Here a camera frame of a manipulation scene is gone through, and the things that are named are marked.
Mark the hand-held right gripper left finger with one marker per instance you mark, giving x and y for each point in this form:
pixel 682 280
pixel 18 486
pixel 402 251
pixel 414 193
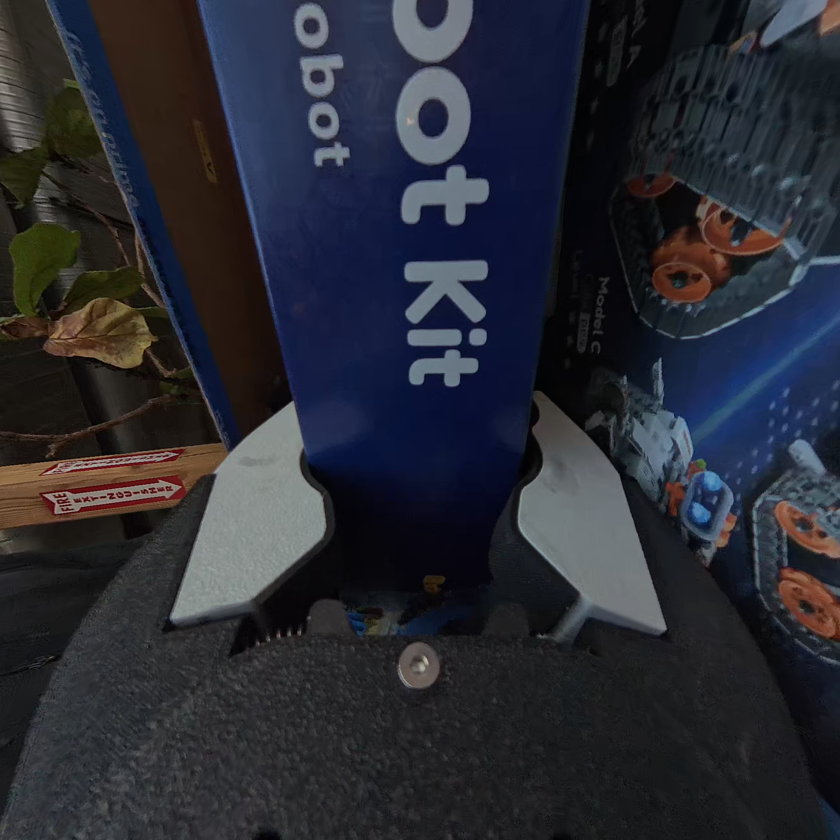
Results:
pixel 256 518

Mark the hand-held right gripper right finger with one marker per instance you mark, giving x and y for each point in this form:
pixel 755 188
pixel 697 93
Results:
pixel 577 525

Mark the narrow blue cardboard box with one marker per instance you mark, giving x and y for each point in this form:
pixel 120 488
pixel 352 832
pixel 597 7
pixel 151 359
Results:
pixel 367 295

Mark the red white arrow sticker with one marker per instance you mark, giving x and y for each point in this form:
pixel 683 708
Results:
pixel 111 497
pixel 111 461

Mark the dark box with robot picture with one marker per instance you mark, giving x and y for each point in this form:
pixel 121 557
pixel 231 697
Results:
pixel 754 394

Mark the wooden beam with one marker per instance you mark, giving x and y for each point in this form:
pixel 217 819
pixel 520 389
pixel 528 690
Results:
pixel 19 492

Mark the brown cardboard box blue tape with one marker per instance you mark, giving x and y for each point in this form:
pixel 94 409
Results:
pixel 197 229

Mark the leafy plant branch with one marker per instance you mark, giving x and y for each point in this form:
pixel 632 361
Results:
pixel 39 262

